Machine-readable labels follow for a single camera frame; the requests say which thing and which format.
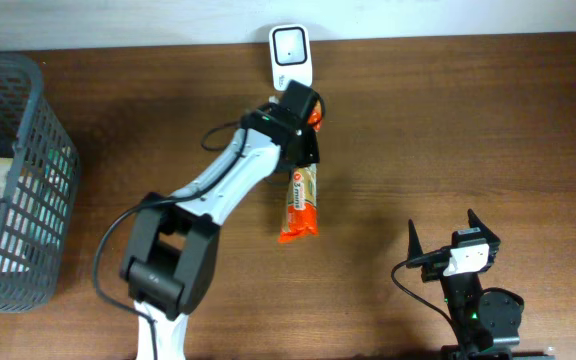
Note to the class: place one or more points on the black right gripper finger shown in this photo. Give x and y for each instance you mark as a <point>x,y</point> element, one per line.
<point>415,250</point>
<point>474,222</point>

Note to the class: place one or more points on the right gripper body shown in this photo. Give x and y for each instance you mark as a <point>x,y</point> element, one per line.
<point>433,272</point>

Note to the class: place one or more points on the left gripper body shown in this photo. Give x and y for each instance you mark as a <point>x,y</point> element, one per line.
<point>309,152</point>

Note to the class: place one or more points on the orange spaghetti packet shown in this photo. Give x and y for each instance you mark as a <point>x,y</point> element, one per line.
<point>301,213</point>

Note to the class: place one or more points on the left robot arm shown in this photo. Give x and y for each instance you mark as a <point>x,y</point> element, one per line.
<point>171,254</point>

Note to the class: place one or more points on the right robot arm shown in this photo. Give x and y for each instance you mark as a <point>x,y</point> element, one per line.
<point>485,322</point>

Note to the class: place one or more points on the grey plastic basket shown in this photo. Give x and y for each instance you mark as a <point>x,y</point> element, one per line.
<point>39,188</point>

